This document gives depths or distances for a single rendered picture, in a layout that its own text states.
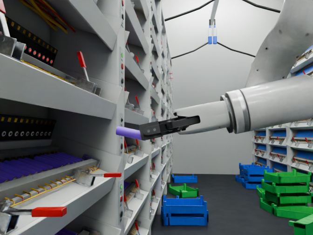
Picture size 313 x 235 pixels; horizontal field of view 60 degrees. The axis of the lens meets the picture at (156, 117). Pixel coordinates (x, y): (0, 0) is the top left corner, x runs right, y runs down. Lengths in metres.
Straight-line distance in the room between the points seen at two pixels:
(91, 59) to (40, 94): 0.42
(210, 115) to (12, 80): 0.32
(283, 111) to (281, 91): 0.04
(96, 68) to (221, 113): 0.42
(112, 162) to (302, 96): 0.49
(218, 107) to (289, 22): 0.19
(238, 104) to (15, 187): 0.38
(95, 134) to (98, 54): 0.23
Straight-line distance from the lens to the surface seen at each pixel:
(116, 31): 0.81
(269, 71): 0.64
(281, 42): 0.59
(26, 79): 0.37
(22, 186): 0.45
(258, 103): 0.52
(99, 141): 0.77
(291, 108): 0.54
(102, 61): 0.80
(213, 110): 0.50
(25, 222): 0.39
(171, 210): 1.98
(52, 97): 0.43
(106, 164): 0.77
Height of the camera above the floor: 0.63
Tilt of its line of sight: 3 degrees up
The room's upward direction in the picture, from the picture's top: straight up
